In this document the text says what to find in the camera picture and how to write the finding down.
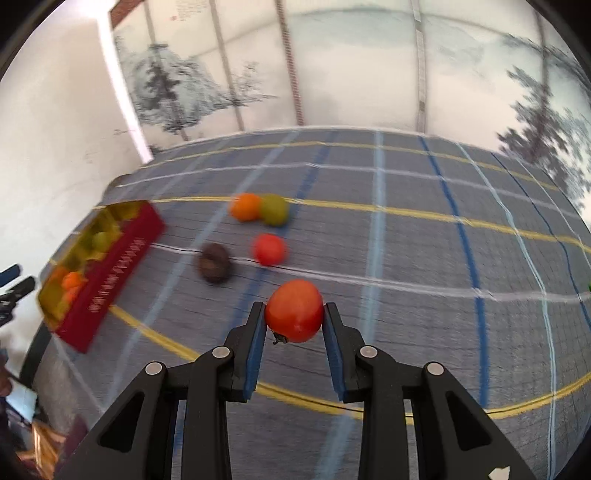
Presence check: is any red tomato front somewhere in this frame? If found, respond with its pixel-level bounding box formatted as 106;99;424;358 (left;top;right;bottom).
264;279;324;344

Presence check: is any red tomato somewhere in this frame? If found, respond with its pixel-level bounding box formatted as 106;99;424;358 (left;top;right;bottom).
252;233;287;267
264;279;324;344

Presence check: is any green round fruit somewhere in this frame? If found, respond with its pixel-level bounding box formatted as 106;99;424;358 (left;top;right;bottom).
259;194;290;227

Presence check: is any orange fruit in box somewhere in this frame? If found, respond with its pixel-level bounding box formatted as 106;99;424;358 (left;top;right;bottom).
61;271;86;294

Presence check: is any red toffee box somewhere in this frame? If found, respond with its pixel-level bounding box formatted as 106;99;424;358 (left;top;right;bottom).
37;200;165;353

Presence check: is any plaid grey tablecloth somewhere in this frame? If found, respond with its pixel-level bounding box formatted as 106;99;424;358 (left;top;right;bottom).
34;128;590;479

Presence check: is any dark purple fruit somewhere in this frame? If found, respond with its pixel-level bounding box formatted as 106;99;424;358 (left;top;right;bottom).
197;243;233;284

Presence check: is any green fruit in box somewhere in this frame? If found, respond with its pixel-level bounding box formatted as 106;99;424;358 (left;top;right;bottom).
92;231;112;253

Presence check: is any red tomato right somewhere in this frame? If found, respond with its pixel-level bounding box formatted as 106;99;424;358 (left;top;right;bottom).
252;233;287;267

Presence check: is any painted folding screen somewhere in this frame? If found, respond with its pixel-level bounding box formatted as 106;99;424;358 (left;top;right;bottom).
108;1;590;208

